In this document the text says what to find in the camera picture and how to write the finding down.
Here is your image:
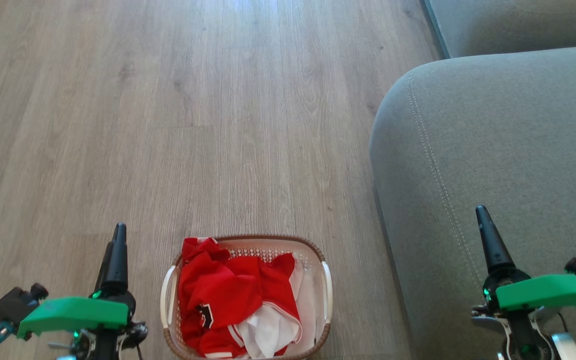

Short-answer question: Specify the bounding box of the white plastic basket brown rim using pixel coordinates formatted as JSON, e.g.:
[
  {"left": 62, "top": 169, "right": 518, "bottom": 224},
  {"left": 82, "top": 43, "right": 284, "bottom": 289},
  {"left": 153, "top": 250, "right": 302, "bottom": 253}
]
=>
[{"left": 160, "top": 234, "right": 333, "bottom": 360}]

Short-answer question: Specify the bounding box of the red jersey with white sleeves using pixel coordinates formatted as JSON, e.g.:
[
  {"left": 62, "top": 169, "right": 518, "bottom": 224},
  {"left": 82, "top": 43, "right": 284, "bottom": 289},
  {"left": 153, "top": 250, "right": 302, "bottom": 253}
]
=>
[{"left": 177, "top": 251, "right": 303, "bottom": 359}]

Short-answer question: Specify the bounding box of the grey fabric sofa with stitching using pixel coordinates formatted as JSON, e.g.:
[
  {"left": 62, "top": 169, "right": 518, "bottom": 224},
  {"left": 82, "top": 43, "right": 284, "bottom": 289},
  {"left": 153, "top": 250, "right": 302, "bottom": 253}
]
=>
[{"left": 369, "top": 45, "right": 576, "bottom": 360}]

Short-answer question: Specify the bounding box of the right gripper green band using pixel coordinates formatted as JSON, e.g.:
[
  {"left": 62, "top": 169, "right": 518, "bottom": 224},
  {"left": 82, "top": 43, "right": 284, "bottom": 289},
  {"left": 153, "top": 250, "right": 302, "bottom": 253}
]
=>
[{"left": 475, "top": 204, "right": 576, "bottom": 315}]

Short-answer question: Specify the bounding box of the red garment with white trim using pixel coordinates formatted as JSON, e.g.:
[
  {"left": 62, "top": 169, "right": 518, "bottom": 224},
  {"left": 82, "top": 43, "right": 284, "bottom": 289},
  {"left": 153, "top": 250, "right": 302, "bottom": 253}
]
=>
[{"left": 181, "top": 237, "right": 232, "bottom": 275}]

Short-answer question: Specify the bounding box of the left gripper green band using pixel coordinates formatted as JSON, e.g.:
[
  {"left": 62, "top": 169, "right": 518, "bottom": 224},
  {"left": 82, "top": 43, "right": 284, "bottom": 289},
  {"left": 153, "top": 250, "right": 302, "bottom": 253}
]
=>
[{"left": 17, "top": 222, "right": 137, "bottom": 341}]

